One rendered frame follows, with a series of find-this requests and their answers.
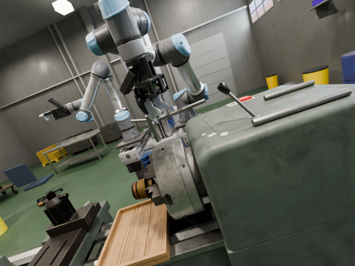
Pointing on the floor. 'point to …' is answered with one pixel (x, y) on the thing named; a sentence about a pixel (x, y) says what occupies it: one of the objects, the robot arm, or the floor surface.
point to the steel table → (75, 143)
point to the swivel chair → (17, 176)
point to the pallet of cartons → (50, 155)
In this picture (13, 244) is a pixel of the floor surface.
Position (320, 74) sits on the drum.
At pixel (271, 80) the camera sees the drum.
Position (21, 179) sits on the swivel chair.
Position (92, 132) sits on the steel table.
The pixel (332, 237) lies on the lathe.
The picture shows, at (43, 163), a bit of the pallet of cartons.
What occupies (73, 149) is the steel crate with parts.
